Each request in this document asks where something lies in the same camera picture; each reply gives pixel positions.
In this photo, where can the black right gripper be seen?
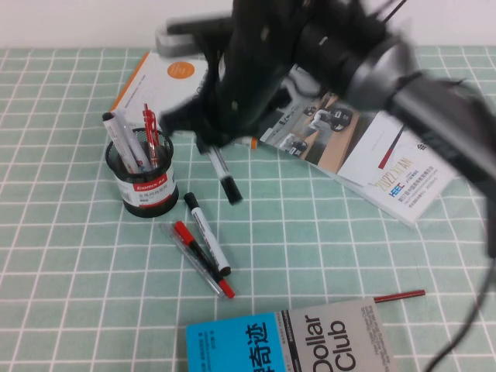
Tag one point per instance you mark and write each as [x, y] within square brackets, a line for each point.
[252, 69]

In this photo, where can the white marker with black cap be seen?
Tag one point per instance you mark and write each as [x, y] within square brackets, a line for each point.
[226, 182]
[112, 128]
[203, 228]

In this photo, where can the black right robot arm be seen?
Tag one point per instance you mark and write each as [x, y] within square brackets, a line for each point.
[379, 73]

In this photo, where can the red ballpoint pen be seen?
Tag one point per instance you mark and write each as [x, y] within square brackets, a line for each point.
[150, 128]

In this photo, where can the white pen with white end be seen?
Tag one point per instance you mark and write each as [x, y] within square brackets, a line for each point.
[129, 135]

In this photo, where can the black mesh pen holder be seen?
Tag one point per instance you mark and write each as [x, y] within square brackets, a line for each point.
[151, 199]

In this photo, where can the red and black marker pen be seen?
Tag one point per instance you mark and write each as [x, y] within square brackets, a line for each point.
[186, 236]

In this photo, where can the clear gel pen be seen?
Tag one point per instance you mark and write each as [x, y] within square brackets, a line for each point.
[195, 263]

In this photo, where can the white ROS book orange spine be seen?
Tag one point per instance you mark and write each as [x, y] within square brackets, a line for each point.
[155, 89]

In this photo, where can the robot photo brochure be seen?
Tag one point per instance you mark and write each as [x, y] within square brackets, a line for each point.
[341, 135]

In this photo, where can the green checkered tablecloth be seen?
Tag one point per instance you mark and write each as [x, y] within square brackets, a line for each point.
[58, 271]

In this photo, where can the white HEEC catalogue book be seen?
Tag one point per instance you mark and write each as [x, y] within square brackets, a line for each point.
[418, 186]

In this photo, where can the blue grey Dollar Club book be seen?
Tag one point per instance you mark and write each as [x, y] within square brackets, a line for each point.
[329, 341]

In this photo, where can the red pencil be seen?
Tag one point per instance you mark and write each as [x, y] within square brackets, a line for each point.
[399, 296]

